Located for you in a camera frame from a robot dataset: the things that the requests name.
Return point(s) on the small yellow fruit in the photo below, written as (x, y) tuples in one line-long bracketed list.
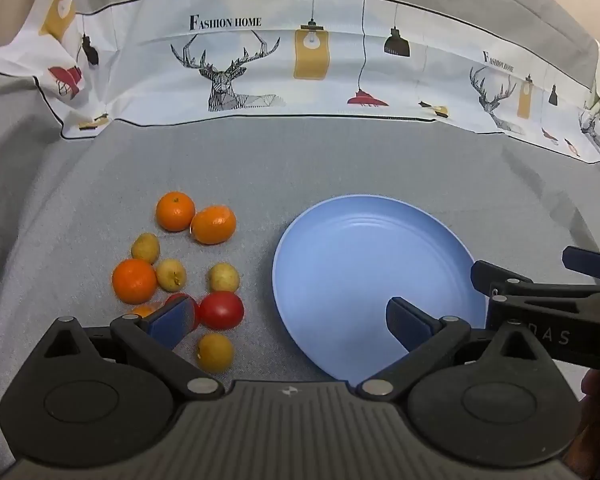
[(171, 275), (223, 277), (215, 353), (146, 248)]

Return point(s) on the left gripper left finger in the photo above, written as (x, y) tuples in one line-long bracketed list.
[(148, 343)]

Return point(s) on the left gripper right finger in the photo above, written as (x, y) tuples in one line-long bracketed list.
[(430, 344)]

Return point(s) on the orange tangerine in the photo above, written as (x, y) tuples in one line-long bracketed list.
[(175, 211), (213, 225), (134, 281)]

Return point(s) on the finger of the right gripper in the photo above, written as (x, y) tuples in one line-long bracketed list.
[(486, 276), (582, 261)]

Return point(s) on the red tomato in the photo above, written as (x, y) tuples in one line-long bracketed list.
[(221, 311), (181, 312)]

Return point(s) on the white printed deer cloth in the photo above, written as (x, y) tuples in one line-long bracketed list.
[(523, 68)]

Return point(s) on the blue round plate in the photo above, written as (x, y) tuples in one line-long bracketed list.
[(339, 263)]

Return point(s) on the right hand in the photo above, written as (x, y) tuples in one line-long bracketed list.
[(587, 458)]

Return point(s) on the orange tangerine hidden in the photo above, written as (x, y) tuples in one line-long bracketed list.
[(144, 310)]

